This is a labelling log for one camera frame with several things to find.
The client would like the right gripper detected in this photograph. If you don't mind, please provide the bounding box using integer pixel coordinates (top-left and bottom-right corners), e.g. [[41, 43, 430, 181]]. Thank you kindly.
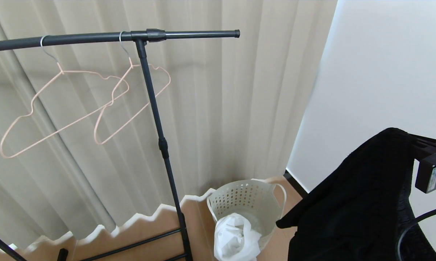
[[408, 134, 436, 162]]

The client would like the black garment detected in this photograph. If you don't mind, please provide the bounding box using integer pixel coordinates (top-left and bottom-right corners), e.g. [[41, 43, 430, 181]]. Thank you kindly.
[[276, 128, 436, 261]]

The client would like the pink clothes hanger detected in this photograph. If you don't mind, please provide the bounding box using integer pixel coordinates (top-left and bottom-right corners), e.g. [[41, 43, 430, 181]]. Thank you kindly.
[[0, 35, 130, 159], [94, 31, 171, 145]]

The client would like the white laundry basket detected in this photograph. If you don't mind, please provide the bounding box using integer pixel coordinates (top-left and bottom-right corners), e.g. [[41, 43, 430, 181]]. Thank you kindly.
[[206, 179, 287, 254]]

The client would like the black clothes rack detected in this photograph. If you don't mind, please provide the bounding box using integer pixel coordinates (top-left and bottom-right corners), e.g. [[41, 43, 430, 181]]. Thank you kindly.
[[0, 28, 240, 261]]

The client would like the beige curtain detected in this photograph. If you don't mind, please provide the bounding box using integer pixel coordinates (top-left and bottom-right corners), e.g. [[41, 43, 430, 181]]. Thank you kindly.
[[0, 0, 338, 254]]

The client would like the white garment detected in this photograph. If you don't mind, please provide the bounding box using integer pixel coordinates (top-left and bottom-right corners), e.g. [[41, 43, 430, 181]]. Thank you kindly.
[[213, 213, 262, 261]]

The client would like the black cable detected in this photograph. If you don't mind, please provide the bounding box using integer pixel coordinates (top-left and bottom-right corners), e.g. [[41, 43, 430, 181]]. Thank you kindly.
[[396, 204, 436, 261]]

